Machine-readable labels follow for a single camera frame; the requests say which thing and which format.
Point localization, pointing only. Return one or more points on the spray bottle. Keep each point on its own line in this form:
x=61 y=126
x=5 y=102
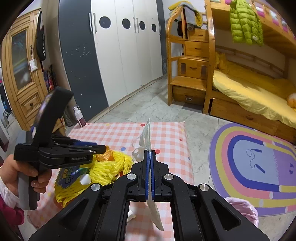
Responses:
x=81 y=119

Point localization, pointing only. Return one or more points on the wooden staircase with drawers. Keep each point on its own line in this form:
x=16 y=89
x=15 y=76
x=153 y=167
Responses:
x=189 y=81

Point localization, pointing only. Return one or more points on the wooden bunk bed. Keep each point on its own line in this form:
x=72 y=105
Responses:
x=245 y=115

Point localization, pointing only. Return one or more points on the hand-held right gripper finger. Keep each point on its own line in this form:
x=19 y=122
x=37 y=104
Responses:
x=147 y=173
x=153 y=180

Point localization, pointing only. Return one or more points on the colourful snack packet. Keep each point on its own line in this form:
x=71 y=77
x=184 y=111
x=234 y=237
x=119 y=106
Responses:
x=67 y=178

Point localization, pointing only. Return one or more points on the rainbow rug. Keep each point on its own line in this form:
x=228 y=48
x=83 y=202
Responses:
x=254 y=166

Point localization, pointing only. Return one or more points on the pink checkered tablecloth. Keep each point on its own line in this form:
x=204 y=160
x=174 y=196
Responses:
x=166 y=139

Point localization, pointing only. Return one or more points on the orange peel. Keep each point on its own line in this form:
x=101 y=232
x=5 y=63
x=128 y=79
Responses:
x=105 y=157

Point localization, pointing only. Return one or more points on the white and grey wardrobe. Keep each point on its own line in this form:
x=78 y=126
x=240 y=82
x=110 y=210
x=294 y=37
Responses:
x=115 y=58

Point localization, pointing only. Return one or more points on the grey garment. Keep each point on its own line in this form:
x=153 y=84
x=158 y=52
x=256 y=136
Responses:
x=189 y=18

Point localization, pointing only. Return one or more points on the pink patterned bedding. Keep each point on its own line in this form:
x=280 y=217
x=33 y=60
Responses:
x=277 y=14

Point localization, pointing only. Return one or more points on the yellow bedsheet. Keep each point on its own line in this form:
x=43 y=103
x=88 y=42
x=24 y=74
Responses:
x=249 y=92

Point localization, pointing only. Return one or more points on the colourful patterned packages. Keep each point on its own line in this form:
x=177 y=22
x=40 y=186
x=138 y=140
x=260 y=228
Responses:
x=49 y=80

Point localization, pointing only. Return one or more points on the pink plastic bag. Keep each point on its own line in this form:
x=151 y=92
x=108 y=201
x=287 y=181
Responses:
x=245 y=208

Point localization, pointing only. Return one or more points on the green puffer jacket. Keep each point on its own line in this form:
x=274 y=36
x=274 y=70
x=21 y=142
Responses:
x=242 y=25

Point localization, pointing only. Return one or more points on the white hanging card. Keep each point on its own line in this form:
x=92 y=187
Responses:
x=33 y=64

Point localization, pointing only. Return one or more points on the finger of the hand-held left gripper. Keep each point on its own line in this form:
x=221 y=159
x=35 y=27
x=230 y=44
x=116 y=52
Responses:
x=81 y=143
x=99 y=150

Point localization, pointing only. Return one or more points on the person's left forearm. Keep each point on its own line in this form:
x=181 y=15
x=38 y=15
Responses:
x=9 y=213

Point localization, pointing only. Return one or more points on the white tissue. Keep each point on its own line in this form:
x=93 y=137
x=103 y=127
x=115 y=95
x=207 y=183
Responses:
x=131 y=215

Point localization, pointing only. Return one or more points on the plush toy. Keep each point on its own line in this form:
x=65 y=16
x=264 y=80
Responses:
x=291 y=99

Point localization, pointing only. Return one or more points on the small white cylinder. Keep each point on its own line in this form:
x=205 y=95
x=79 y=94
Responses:
x=85 y=179

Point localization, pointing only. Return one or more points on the black hanging bag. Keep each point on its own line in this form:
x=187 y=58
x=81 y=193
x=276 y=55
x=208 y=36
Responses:
x=41 y=44

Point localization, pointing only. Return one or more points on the person's left hand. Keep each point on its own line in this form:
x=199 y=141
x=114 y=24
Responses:
x=13 y=171

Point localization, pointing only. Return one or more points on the white face mask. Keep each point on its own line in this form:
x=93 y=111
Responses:
x=148 y=136

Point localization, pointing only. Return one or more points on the wooden cabinet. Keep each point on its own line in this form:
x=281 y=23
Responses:
x=23 y=92

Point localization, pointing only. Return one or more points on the yellow cloth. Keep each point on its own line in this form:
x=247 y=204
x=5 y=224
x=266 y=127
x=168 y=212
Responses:
x=198 y=16

